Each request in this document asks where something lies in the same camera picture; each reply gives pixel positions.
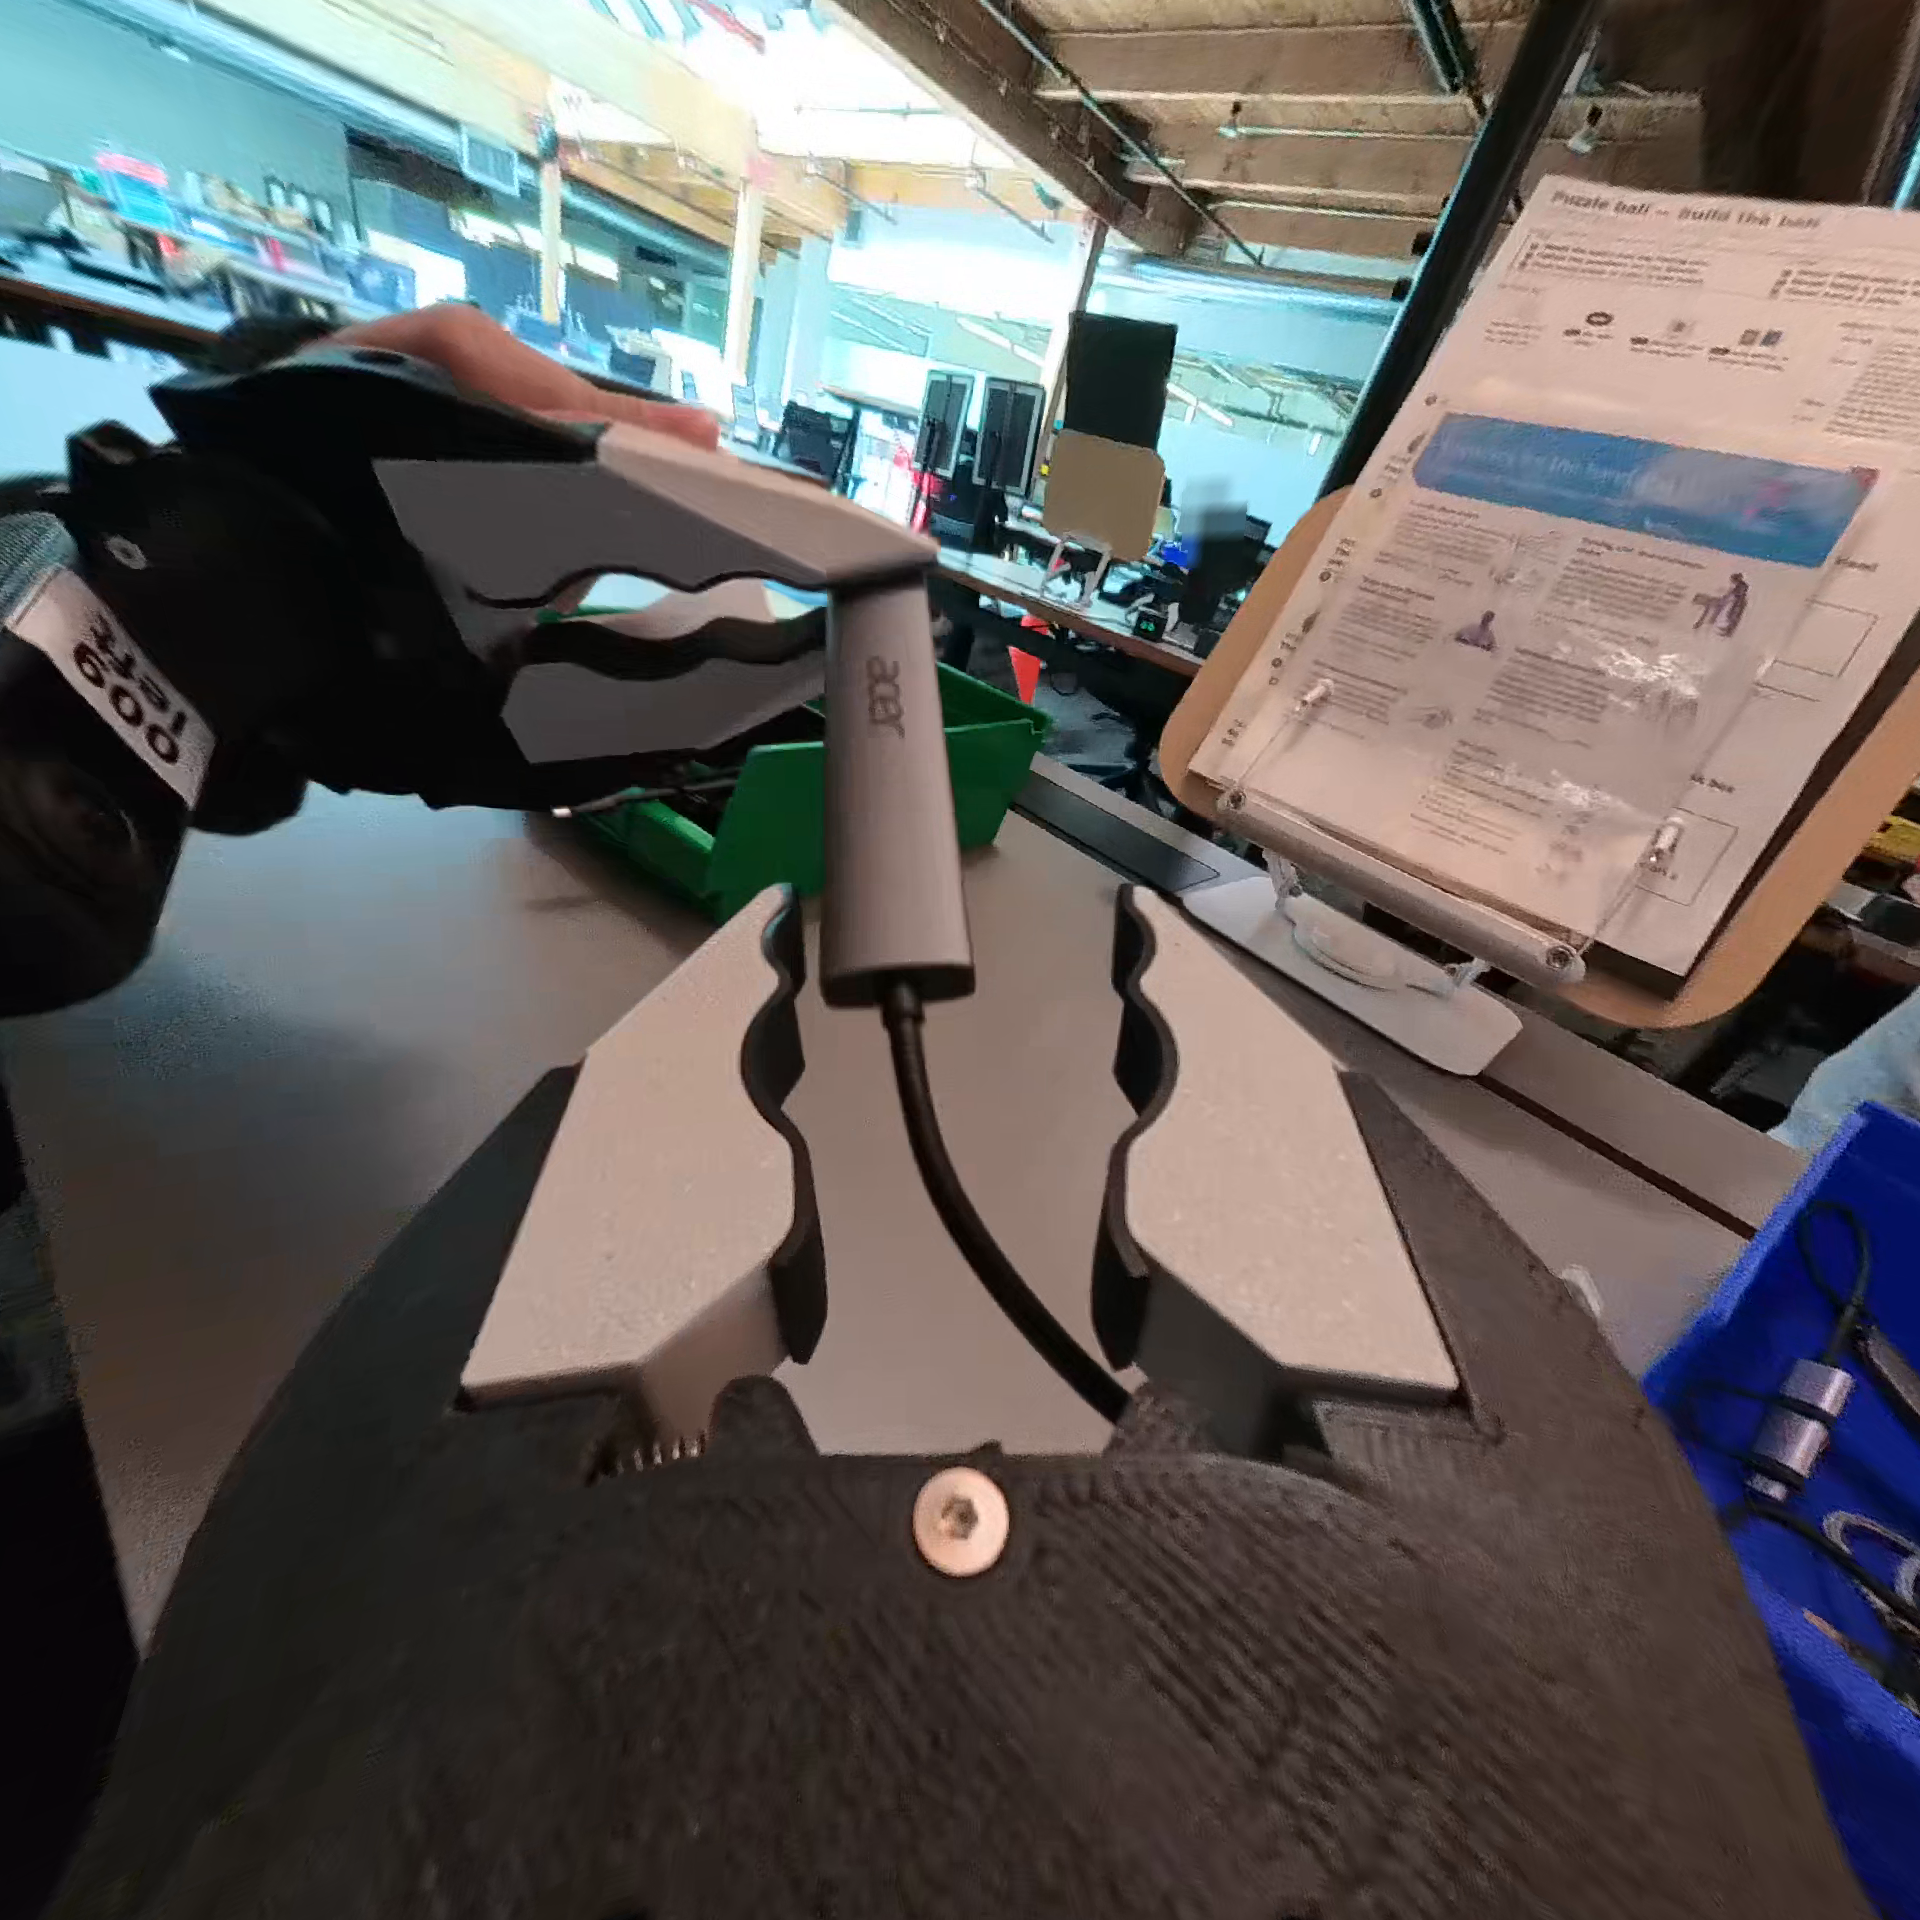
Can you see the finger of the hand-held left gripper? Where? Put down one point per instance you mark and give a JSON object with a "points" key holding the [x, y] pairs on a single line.
{"points": [[675, 503], [661, 714]]}

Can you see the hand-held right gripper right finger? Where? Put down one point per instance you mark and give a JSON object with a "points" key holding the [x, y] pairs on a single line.
{"points": [[1276, 1230]]}

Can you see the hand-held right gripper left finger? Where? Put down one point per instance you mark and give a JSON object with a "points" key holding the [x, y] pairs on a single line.
{"points": [[630, 1200]]}

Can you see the grey usb hub adapter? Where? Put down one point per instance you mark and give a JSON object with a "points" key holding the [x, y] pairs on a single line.
{"points": [[892, 839]]}

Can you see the person's left hand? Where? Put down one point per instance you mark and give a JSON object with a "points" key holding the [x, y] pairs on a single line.
{"points": [[495, 360]]}

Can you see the green plastic bin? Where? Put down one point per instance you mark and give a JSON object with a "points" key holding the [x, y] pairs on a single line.
{"points": [[886, 795]]}

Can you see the white stand base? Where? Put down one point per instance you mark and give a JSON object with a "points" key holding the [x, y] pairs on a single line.
{"points": [[1426, 1003]]}

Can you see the orange cone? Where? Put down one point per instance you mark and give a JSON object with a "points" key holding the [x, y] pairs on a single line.
{"points": [[1024, 678]]}

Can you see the beige board on stand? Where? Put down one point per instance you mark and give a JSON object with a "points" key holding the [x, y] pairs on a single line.
{"points": [[1103, 493]]}

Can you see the black tall panel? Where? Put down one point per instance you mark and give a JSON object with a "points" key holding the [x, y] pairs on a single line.
{"points": [[1118, 378]]}

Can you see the grey adapters in blue bin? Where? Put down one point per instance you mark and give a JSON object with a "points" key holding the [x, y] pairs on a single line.
{"points": [[1822, 1243]]}

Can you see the small grey adapter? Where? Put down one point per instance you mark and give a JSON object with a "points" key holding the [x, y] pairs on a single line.
{"points": [[1800, 1424]]}

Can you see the wooden document stand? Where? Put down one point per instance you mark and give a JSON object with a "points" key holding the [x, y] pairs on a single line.
{"points": [[1770, 944]]}

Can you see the pale blue cloth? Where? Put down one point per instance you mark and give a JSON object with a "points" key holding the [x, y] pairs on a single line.
{"points": [[1869, 1073]]}

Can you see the blue plastic bin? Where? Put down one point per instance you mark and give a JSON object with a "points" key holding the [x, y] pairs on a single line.
{"points": [[1846, 1770]]}

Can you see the black vertical pole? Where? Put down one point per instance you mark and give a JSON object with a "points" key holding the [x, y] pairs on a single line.
{"points": [[1464, 224]]}

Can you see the printed instruction sheet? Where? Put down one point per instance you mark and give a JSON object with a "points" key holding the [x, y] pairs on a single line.
{"points": [[1636, 345]]}

